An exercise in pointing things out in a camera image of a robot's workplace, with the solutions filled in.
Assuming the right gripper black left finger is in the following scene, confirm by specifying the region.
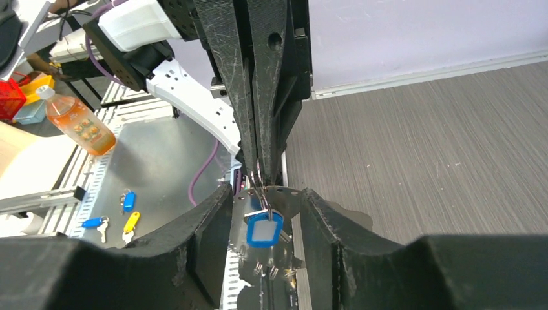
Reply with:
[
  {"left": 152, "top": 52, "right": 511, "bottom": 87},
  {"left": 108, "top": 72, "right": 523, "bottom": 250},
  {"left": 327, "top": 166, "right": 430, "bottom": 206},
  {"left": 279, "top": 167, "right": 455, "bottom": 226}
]
[{"left": 1, "top": 183, "right": 233, "bottom": 309}]

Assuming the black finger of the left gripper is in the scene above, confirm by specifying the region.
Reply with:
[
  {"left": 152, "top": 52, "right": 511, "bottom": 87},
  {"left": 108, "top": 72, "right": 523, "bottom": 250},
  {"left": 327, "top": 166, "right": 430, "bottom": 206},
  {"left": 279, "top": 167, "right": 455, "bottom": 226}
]
[
  {"left": 194, "top": 1, "right": 257, "bottom": 175},
  {"left": 248, "top": 1, "right": 287, "bottom": 182}
]

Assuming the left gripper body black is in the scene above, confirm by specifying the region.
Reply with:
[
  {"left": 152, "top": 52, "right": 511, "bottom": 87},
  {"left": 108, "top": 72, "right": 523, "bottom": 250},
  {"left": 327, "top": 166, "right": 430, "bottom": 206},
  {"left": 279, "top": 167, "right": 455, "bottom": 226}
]
[{"left": 209, "top": 0, "right": 313, "bottom": 150}]

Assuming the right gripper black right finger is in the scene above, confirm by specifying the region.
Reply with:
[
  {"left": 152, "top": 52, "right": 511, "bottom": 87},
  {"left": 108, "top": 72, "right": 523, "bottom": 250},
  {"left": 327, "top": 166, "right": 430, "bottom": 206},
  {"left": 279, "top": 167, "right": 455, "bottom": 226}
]
[{"left": 300, "top": 189, "right": 547, "bottom": 309}]

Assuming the blue capped key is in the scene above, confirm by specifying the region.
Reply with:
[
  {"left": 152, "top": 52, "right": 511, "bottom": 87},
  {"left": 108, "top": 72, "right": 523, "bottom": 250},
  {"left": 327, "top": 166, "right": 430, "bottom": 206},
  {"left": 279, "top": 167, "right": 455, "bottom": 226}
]
[{"left": 244, "top": 209, "right": 284, "bottom": 248}]

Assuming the metal keyring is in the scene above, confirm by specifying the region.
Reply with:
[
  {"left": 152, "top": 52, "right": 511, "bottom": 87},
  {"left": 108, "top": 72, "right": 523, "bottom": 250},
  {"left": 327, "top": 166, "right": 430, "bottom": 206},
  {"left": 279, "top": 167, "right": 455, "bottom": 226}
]
[{"left": 250, "top": 160, "right": 273, "bottom": 221}]

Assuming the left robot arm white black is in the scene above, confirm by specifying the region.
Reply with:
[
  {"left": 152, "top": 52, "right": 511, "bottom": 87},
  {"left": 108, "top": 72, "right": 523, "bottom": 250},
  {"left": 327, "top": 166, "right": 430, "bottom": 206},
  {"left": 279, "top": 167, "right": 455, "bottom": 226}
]
[{"left": 83, "top": 1, "right": 313, "bottom": 185}]

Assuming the yellow key tag left bench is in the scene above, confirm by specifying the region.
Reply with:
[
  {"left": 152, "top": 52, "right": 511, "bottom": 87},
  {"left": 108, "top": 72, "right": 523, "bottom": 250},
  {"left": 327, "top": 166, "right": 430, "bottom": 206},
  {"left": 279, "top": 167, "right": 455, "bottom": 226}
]
[{"left": 121, "top": 211, "right": 140, "bottom": 245}]

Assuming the blue key tag left bench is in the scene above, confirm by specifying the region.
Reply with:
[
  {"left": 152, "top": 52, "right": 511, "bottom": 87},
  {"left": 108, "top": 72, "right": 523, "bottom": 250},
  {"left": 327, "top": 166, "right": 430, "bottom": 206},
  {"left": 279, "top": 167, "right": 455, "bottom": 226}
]
[{"left": 120, "top": 189, "right": 136, "bottom": 215}]

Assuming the orange drink bottle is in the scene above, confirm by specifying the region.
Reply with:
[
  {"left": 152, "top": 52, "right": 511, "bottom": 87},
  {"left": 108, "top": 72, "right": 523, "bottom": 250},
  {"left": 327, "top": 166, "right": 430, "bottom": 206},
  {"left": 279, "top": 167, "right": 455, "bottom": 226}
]
[{"left": 36, "top": 85, "right": 116, "bottom": 156}]

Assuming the red plastic basket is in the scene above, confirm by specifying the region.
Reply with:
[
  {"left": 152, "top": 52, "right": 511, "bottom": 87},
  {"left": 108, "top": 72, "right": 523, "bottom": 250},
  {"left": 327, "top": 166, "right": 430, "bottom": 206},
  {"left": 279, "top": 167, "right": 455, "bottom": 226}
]
[{"left": 1, "top": 78, "right": 26, "bottom": 121}]

